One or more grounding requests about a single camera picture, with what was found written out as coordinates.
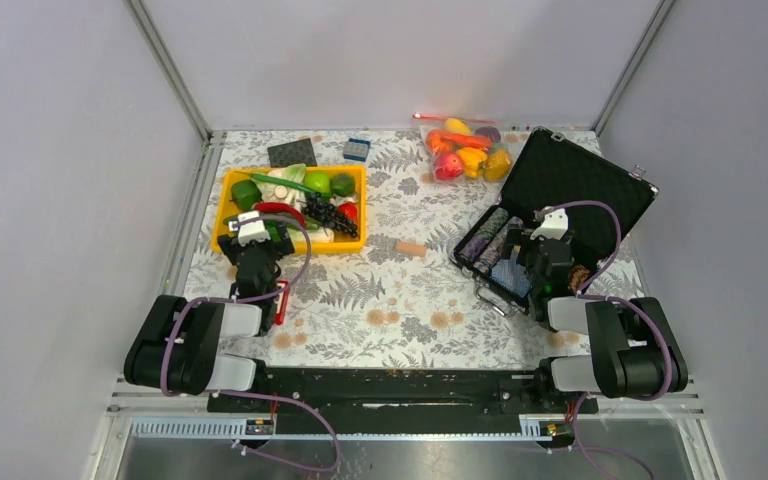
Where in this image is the yellow fake bell pepper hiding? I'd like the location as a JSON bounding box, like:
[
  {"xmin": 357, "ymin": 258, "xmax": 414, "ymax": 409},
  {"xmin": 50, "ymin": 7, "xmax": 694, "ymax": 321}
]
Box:
[{"xmin": 456, "ymin": 147, "xmax": 488, "ymax": 179}]

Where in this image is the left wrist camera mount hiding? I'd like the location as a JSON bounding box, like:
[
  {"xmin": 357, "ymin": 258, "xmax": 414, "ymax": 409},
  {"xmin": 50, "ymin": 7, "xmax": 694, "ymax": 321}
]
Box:
[{"xmin": 228, "ymin": 210, "xmax": 271, "ymax": 246}]

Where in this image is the green fake long bean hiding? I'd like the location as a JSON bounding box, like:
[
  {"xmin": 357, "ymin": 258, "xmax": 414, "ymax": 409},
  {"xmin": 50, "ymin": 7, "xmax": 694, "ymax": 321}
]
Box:
[{"xmin": 250, "ymin": 172, "xmax": 332, "ymax": 198}]

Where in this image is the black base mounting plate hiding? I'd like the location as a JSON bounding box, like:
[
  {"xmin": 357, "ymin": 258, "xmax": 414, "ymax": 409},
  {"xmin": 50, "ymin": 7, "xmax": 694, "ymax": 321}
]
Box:
[{"xmin": 207, "ymin": 366, "xmax": 578, "ymax": 435}]

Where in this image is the black foam square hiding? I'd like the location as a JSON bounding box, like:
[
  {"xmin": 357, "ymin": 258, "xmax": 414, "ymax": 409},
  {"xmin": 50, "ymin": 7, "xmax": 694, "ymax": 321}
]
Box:
[{"xmin": 267, "ymin": 138, "xmax": 318, "ymax": 168}]

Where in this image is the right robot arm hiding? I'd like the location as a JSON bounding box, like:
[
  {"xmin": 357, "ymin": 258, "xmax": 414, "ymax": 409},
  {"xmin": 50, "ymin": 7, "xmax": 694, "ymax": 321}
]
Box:
[{"xmin": 505, "ymin": 227, "xmax": 689, "ymax": 412}]

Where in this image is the orange fake carrot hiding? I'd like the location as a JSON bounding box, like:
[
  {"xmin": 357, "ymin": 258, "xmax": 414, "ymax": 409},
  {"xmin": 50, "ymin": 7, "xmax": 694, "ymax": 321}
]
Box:
[{"xmin": 441, "ymin": 131, "xmax": 493, "ymax": 151}]

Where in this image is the yellow fake lemon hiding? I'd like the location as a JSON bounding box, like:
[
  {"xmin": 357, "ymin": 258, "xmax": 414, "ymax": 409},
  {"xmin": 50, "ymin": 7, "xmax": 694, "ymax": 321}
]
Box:
[{"xmin": 443, "ymin": 117, "xmax": 473, "ymax": 136}]

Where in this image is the green fake bell pepper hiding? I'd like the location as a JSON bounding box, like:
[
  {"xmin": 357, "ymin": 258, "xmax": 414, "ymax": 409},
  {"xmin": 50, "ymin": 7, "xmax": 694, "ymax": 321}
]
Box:
[{"xmin": 230, "ymin": 180, "xmax": 262, "ymax": 212}]

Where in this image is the purple fake onion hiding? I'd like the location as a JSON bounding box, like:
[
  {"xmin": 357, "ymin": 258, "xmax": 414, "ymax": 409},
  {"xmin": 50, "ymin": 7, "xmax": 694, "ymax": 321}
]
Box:
[{"xmin": 475, "ymin": 125, "xmax": 502, "ymax": 143}]

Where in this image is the red fake tomato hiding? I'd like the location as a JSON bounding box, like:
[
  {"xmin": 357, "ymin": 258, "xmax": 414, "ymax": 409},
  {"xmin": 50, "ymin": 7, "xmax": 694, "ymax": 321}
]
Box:
[{"xmin": 337, "ymin": 202, "xmax": 359, "ymax": 224}]

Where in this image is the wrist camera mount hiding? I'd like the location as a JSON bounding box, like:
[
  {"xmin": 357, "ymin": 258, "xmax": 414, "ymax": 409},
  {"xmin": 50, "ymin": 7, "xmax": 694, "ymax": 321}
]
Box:
[
  {"xmin": 530, "ymin": 207, "xmax": 575, "ymax": 242},
  {"xmin": 228, "ymin": 210, "xmax": 271, "ymax": 246}
]

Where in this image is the clear zip top bag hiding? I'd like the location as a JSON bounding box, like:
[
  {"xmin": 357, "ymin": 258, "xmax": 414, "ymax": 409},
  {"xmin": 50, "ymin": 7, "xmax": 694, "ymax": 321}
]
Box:
[{"xmin": 412, "ymin": 112, "xmax": 514, "ymax": 183}]

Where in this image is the light green fake apple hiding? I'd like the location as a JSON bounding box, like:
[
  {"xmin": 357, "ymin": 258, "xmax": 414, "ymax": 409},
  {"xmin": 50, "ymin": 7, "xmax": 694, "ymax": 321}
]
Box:
[{"xmin": 303, "ymin": 171, "xmax": 331, "ymax": 195}]

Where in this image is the blue grey small box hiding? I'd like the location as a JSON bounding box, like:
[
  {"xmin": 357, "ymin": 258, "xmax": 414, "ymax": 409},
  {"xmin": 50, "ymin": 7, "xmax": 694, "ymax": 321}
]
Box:
[{"xmin": 342, "ymin": 138, "xmax": 371, "ymax": 162}]

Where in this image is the wooden cork cylinder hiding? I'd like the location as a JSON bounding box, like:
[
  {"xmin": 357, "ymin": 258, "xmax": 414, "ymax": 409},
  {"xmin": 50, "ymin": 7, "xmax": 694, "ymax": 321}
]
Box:
[{"xmin": 396, "ymin": 241, "xmax": 427, "ymax": 258}]

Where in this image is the red fake apple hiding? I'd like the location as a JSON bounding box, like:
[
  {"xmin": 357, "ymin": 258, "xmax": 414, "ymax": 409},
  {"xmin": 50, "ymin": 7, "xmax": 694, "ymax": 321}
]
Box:
[{"xmin": 432, "ymin": 152, "xmax": 464, "ymax": 181}]

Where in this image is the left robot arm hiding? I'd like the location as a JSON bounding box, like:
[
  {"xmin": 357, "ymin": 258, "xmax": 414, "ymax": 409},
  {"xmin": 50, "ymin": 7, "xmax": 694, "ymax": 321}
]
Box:
[{"xmin": 124, "ymin": 215, "xmax": 298, "ymax": 411}]

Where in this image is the red fake chili pepper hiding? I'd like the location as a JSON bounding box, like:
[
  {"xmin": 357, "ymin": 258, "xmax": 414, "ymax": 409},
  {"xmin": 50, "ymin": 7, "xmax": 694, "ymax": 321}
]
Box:
[{"xmin": 253, "ymin": 202, "xmax": 307, "ymax": 228}]

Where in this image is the yellow plastic bin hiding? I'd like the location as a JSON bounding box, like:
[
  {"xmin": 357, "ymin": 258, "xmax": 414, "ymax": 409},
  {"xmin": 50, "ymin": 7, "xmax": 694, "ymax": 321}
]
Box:
[{"xmin": 210, "ymin": 164, "xmax": 368, "ymax": 257}]

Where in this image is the black poker chip case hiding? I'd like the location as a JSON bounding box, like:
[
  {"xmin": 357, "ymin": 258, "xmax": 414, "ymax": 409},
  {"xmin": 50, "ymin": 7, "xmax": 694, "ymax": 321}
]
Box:
[{"xmin": 451, "ymin": 127, "xmax": 658, "ymax": 321}]

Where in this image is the fake orange tangerine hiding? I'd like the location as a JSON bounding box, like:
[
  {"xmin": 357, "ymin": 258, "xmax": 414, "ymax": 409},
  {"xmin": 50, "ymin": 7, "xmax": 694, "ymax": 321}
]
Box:
[{"xmin": 425, "ymin": 129, "xmax": 456, "ymax": 156}]

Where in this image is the black fake grape bunch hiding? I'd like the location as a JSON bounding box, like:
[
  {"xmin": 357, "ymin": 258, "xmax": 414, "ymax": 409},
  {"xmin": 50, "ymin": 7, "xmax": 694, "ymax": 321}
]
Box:
[{"xmin": 301, "ymin": 193, "xmax": 359, "ymax": 238}]

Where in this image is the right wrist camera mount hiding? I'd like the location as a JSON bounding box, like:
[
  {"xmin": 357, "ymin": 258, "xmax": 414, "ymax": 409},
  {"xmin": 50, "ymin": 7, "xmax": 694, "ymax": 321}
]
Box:
[{"xmin": 530, "ymin": 207, "xmax": 575, "ymax": 242}]

